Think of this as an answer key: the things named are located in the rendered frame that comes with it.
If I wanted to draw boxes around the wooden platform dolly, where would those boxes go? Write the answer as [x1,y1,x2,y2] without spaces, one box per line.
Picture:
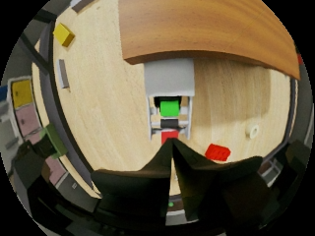
[118,0,300,144]

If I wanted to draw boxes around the beige roll of masking tape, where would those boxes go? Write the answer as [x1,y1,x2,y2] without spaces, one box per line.
[245,122,259,139]

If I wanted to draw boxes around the red toy brick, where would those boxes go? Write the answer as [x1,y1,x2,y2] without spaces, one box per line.
[205,144,231,161]

